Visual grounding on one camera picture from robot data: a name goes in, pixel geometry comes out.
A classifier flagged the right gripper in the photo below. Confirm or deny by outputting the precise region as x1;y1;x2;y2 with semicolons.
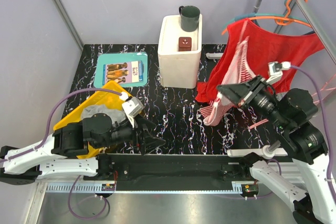
215;73;290;129

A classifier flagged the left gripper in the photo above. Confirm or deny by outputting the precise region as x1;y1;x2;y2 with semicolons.
94;114;167;155

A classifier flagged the red white striped tank top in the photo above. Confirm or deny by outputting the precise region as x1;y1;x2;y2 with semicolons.
200;36;256;126

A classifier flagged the grey tank top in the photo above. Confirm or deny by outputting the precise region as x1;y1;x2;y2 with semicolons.
80;104;126;123

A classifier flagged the pink wire hanger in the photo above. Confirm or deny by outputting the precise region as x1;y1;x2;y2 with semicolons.
237;20;249;47
248;71;336;130

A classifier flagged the pink wire hanger front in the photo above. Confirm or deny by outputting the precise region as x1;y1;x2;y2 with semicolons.
248;71;336;130

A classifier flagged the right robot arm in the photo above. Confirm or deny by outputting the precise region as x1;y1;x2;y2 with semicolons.
217;76;335;223

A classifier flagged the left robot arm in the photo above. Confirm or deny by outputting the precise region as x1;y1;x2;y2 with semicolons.
1;113;166;185

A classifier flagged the teal plastic hanger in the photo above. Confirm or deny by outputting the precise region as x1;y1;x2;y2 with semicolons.
223;0;305;32

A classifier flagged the orange plastic hanger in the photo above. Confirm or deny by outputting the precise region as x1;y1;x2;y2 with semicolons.
221;0;313;36

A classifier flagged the yellow plastic basket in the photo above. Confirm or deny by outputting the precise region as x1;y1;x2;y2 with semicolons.
53;81;131;159

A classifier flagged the dog picture book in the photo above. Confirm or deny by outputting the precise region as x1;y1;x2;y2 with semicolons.
102;61;144;84

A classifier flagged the white foam box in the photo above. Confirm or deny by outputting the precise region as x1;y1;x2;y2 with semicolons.
157;15;203;89

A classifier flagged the white rack foot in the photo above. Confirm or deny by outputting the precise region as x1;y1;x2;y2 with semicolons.
227;147;288;159

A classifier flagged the brown square box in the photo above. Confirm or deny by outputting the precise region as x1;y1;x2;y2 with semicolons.
178;37;192;51

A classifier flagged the teal tray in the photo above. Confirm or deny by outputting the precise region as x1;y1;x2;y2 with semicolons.
93;52;148;88

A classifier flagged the dark green mug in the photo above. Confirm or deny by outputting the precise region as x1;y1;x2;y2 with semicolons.
178;6;201;32

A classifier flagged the metal clothes rack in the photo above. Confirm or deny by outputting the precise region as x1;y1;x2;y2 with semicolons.
255;0;335;148

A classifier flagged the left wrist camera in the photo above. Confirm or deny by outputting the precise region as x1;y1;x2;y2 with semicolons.
122;97;144;128

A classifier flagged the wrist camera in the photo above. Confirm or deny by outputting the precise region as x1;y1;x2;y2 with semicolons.
266;61;291;84
122;97;144;128

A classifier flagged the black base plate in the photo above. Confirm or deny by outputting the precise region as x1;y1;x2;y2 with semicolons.
84;154;256;193

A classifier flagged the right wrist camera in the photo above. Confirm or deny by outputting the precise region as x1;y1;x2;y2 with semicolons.
266;61;291;84

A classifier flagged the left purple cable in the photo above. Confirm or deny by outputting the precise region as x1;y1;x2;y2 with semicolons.
0;89;127;219

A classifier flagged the purple cable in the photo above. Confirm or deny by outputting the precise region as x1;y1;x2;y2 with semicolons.
0;89;127;219
257;65;335;198

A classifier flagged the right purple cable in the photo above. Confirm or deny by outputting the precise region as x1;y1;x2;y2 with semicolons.
257;65;335;198

